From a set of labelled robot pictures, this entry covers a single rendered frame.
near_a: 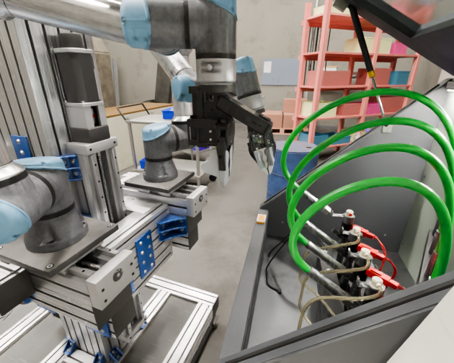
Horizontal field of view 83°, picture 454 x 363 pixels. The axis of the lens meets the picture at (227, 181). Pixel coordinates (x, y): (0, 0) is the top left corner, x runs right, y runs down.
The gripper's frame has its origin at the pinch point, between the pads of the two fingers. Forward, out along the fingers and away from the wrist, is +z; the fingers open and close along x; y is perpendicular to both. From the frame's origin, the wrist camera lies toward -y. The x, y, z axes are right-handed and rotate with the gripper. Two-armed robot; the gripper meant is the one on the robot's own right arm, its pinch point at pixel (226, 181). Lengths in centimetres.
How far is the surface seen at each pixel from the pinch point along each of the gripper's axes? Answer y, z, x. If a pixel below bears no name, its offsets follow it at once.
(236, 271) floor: 19, 124, -109
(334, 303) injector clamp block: -25.8, 26.2, 3.1
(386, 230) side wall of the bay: -51, 32, -43
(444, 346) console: -30.2, 4.8, 27.4
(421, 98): -37.5, -17.3, -11.2
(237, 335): -5.7, 29.2, 13.8
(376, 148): -26.5, -10.4, 4.8
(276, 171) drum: -3, 69, -201
